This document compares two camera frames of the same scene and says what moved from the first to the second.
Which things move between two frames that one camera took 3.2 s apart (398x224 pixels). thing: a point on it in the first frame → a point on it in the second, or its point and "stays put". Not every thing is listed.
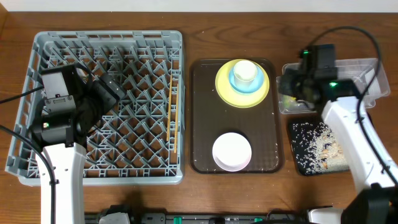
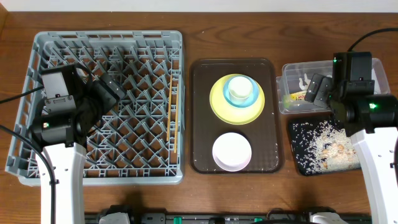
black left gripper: x=109 y=91 stays put
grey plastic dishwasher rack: x=140 y=142 stays put
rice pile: x=316 y=149 stays put
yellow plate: x=236 y=98 → x=231 y=114
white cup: x=245 y=74 → x=240 y=89
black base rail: x=209 y=218 stays put
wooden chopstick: x=170 y=101 stays put
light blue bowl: x=255 y=86 → x=255 y=93
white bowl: x=232 y=152 stays put
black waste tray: x=316 y=147 stays put
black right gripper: x=286 y=84 → x=322 y=86
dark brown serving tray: x=211 y=119 stays put
